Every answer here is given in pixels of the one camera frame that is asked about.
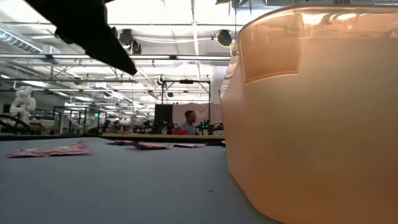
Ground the black upright panel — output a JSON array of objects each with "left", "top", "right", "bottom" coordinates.
[{"left": 154, "top": 103, "right": 174, "bottom": 125}]

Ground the wooden bench top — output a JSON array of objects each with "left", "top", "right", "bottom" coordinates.
[{"left": 101, "top": 133, "right": 224, "bottom": 141}]

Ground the person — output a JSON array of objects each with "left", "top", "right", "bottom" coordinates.
[{"left": 177, "top": 110, "right": 201, "bottom": 136}]

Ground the pink curtain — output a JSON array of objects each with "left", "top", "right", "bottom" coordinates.
[{"left": 172, "top": 102, "right": 223, "bottom": 131}]

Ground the black robot with green lights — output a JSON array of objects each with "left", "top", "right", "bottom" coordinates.
[{"left": 141, "top": 119, "right": 224, "bottom": 135}]

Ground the orange plastic bin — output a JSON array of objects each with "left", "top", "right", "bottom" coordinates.
[{"left": 220, "top": 3, "right": 398, "bottom": 224}]

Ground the black ceiling cable reel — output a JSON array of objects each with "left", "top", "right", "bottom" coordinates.
[
  {"left": 118, "top": 28, "right": 143, "bottom": 55},
  {"left": 216, "top": 29, "right": 233, "bottom": 47}
]

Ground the long ceiling light rail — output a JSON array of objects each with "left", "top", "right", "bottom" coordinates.
[{"left": 0, "top": 53, "right": 233, "bottom": 62}]

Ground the silver ceiling duct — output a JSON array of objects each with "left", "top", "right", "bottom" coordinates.
[{"left": 0, "top": 27, "right": 62, "bottom": 55}]

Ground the black stand frame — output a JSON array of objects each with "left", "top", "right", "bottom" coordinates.
[{"left": 160, "top": 79, "right": 212, "bottom": 125}]

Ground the black table frame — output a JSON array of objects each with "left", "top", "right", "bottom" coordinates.
[{"left": 0, "top": 133, "right": 103, "bottom": 141}]

